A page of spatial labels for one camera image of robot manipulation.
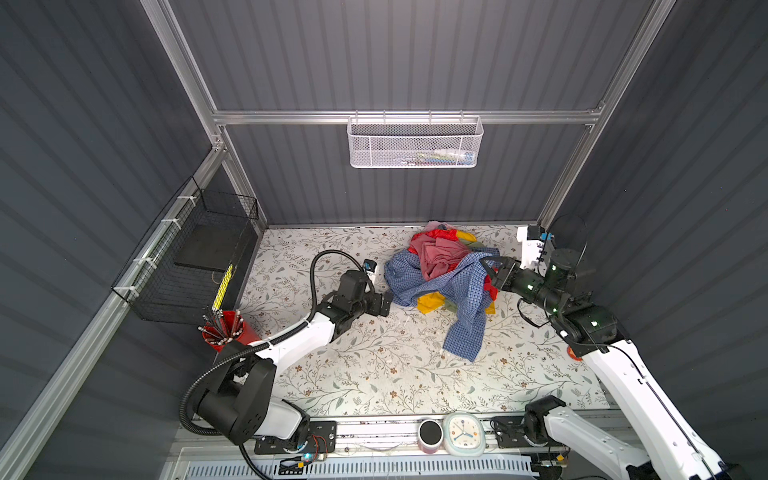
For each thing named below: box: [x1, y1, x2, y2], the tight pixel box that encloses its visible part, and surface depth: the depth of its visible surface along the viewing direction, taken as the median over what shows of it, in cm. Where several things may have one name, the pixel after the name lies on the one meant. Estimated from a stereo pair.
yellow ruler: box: [212, 264, 235, 311], surface depth 71 cm
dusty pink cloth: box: [410, 234, 470, 281], surface depth 89 cm
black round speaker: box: [418, 418, 444, 454], surface depth 71 cm
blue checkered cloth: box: [385, 248, 500, 363], surface depth 89 cm
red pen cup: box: [201, 310, 261, 352], surface depth 81 cm
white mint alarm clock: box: [443, 411, 486, 457], surface depth 73 cm
